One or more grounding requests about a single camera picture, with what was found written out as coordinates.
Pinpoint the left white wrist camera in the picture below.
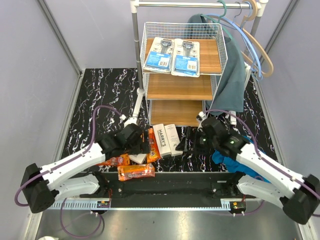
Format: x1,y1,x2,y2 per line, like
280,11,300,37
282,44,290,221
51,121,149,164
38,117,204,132
119,114,139,127

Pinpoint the white wire shelf cart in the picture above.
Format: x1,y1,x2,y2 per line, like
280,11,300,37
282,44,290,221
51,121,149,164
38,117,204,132
140,22,228,127

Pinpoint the grey-green hanging shirt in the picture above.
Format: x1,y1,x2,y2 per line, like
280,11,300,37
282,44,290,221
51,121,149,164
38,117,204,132
188,13,245,116

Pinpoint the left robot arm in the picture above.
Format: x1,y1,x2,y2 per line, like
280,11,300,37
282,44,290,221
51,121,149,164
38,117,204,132
20,123,148,214

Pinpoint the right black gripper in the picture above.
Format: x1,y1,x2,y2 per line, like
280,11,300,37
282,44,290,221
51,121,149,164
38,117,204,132
175,126,218,156

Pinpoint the metal clothes rack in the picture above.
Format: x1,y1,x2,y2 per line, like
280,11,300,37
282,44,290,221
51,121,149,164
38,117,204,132
130,0,274,116

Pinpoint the blue crumpled cloth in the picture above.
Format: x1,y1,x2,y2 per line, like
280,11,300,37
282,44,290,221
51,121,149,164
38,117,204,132
211,150,270,183

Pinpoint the white harry's box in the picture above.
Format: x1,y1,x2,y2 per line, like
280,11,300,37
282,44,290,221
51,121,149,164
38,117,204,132
152,123,171,157
129,153,147,165

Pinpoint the orange razor bag front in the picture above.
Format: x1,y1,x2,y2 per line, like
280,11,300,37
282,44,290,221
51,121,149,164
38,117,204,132
117,163,155,182

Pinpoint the orange razor bag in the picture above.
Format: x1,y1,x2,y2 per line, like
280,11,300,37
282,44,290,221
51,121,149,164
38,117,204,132
117,163,155,182
146,128,161,164
97,154,130,167

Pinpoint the green hanger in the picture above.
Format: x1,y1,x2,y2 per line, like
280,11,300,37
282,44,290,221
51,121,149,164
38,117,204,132
201,0,233,41

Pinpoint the blue razor blister pack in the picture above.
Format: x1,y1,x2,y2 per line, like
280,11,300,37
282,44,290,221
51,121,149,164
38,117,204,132
171,38,200,78

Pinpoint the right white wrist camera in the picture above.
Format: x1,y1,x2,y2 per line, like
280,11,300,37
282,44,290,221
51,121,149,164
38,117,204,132
196,111,207,132

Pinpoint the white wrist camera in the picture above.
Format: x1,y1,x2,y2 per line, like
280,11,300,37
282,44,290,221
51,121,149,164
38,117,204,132
196,111,207,132
119,114,139,127

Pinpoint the white towel on rack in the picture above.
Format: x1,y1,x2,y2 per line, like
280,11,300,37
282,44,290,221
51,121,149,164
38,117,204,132
244,62,252,89

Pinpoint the white H logo box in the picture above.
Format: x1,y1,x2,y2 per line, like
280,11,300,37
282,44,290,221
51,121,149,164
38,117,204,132
164,124,183,157

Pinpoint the beige wooden hanger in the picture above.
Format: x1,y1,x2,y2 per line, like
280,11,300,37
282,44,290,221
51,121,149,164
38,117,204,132
207,0,276,77

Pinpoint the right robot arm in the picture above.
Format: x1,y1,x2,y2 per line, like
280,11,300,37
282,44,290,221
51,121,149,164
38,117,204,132
176,117,320,225

